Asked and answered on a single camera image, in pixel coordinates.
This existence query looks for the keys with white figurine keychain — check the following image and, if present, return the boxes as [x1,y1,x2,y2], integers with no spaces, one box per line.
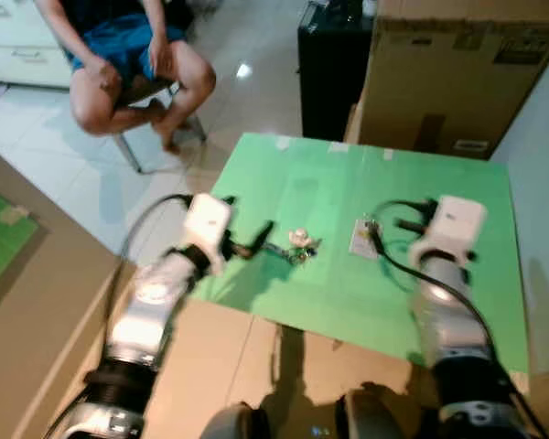
[264,228,322,266]

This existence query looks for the green table board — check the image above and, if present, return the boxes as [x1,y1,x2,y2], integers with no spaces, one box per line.
[190,133,530,374]

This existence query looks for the metal chair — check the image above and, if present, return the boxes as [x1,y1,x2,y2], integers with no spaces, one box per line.
[113,78,208,175]

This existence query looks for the large cardboard box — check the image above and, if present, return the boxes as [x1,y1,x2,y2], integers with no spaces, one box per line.
[345,0,549,162]

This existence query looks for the black box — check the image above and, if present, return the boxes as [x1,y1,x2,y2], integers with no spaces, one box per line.
[297,0,378,144]

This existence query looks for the barefoot person in blue shorts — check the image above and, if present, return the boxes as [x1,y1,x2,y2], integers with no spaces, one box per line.
[35,0,217,155]

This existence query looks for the robot right leg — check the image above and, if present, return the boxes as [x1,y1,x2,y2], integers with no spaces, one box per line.
[337,386,424,439]

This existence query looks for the small clear tape piece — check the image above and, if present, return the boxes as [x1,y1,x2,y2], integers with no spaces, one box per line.
[2,207,30,227]

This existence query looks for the white drawer cabinet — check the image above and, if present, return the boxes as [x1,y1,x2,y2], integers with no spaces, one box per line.
[0,0,77,91]

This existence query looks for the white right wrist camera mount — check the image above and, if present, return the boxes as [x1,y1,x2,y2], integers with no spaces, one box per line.
[409,195,489,268]

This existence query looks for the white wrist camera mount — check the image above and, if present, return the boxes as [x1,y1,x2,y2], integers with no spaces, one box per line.
[409,195,489,268]
[180,192,233,275]

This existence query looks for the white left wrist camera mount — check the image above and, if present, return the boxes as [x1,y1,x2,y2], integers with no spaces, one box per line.
[180,192,233,275]

